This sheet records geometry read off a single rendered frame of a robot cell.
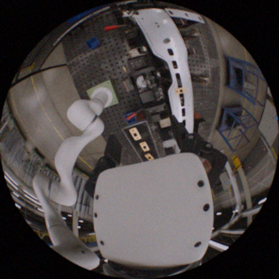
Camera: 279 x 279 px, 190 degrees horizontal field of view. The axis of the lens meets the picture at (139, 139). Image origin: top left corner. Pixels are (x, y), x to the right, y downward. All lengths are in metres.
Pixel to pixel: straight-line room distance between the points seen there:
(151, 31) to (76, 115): 0.60
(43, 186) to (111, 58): 0.93
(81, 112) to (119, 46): 0.66
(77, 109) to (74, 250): 0.47
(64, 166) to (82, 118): 0.22
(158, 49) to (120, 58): 0.39
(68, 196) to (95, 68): 0.92
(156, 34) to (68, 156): 0.74
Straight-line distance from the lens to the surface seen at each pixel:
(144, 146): 0.57
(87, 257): 0.22
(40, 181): 0.41
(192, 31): 0.63
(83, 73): 0.98
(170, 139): 0.66
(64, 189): 0.42
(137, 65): 0.42
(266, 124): 8.24
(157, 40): 0.59
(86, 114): 0.45
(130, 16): 0.42
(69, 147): 0.40
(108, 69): 0.88
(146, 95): 0.40
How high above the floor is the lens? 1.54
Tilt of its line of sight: 46 degrees down
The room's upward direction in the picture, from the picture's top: 177 degrees clockwise
